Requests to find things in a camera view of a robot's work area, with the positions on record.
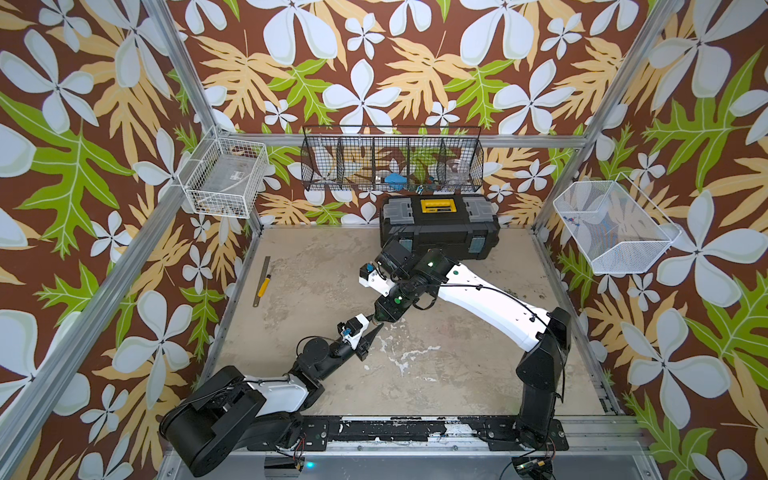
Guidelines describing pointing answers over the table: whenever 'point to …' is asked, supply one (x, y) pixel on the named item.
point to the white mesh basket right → (613, 226)
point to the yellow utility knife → (264, 286)
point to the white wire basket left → (225, 176)
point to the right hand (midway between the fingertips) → (377, 312)
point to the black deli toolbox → (459, 225)
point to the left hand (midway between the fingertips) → (377, 315)
